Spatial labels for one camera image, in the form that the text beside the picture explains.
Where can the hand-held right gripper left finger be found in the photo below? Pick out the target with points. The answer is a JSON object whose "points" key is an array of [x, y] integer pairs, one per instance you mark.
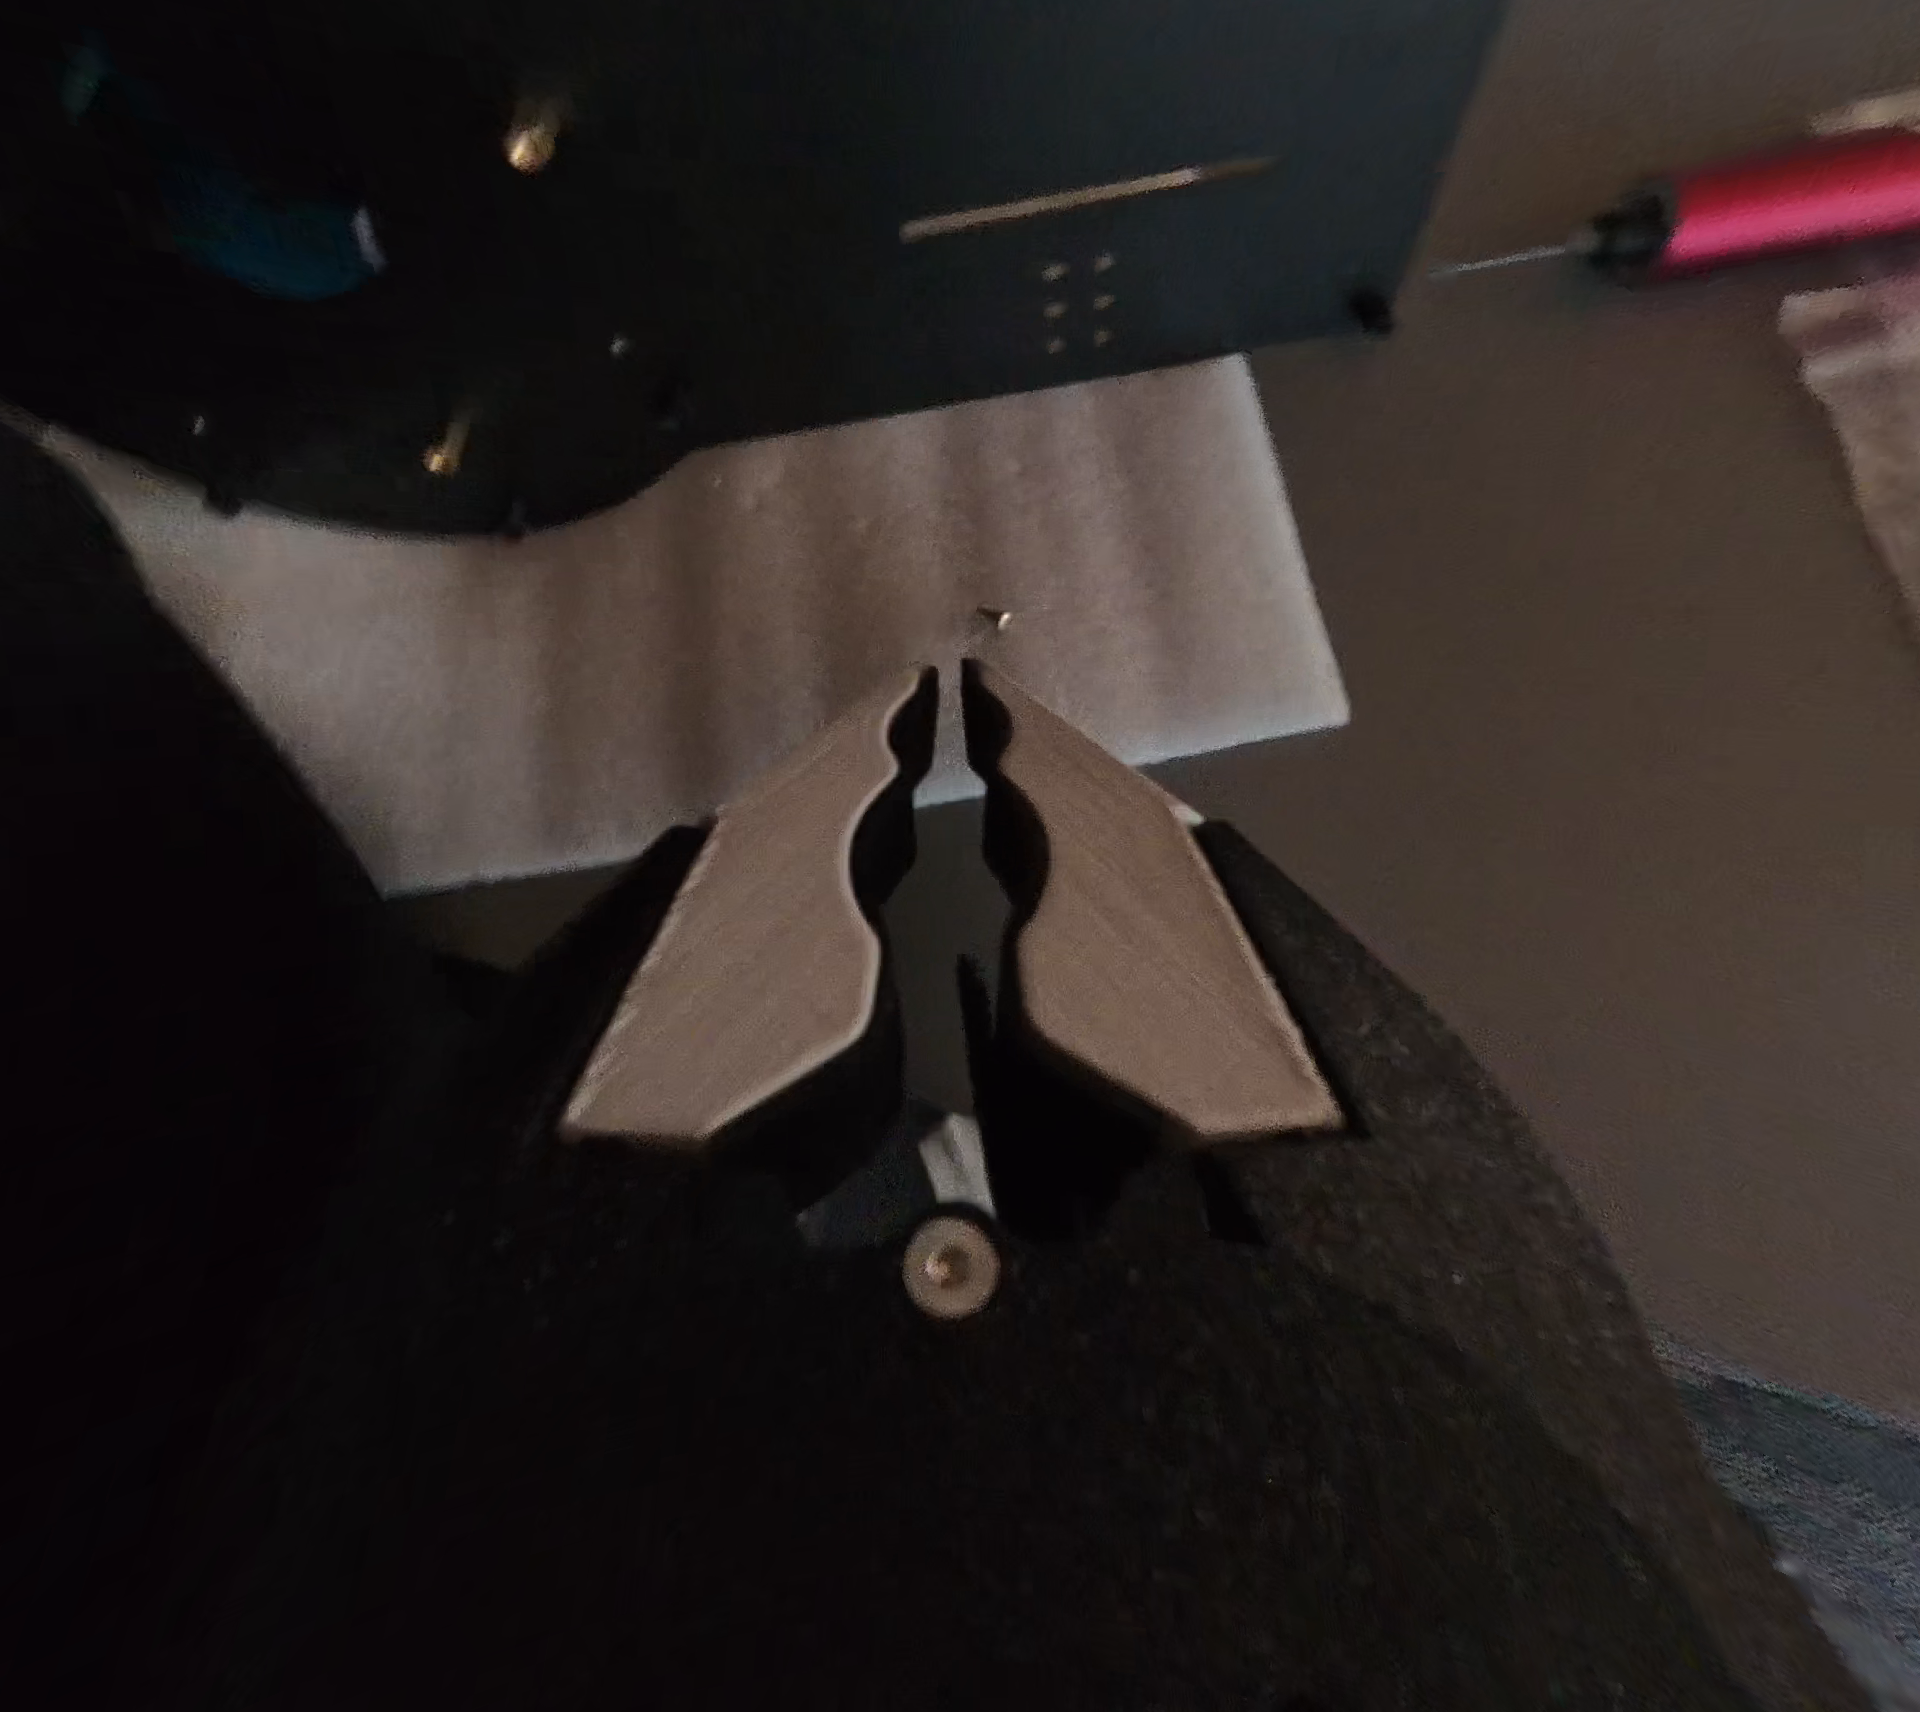
{"points": [[734, 978]]}

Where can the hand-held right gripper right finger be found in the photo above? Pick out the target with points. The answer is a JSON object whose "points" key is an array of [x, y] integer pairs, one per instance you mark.
{"points": [[1155, 978]]}

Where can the blue hobby robot arm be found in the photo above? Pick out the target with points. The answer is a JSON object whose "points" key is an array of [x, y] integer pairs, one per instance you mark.
{"points": [[900, 19]]}

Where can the white foam sheet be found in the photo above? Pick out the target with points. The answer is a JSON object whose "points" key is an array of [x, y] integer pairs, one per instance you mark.
{"points": [[750, 573]]}

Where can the large clear zip bag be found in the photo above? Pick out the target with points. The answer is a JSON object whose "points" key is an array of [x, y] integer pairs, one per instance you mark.
{"points": [[1876, 436]]}

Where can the red screwdriver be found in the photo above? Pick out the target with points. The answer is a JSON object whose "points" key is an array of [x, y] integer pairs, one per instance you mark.
{"points": [[1768, 203]]}

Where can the narrow clear sleeve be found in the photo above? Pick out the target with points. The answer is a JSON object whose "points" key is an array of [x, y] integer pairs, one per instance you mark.
{"points": [[1876, 111]]}

